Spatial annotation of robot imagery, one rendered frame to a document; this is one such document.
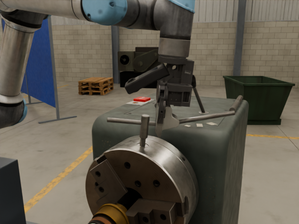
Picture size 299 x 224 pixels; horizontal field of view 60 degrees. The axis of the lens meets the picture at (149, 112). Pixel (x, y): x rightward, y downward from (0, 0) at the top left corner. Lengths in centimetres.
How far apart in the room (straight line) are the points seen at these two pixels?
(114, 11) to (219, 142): 46
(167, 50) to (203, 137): 29
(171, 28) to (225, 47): 1003
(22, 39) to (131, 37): 1016
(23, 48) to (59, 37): 1137
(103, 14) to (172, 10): 17
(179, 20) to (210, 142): 35
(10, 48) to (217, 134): 69
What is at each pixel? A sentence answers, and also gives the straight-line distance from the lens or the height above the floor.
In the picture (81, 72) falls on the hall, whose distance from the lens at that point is 1191.
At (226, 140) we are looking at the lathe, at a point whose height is 124.
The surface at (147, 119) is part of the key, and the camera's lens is 67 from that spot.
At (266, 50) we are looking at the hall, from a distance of 1084.
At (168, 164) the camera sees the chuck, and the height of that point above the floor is 120.
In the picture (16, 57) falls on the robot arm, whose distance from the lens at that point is 95.
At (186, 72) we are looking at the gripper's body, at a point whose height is 144.
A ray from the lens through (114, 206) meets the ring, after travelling 67.
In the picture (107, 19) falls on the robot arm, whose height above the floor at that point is 155.
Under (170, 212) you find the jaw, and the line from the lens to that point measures 66.
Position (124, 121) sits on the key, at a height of 131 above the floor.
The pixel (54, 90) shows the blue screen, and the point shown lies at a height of 64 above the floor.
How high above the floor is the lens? 150
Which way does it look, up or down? 14 degrees down
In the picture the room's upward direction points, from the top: straight up
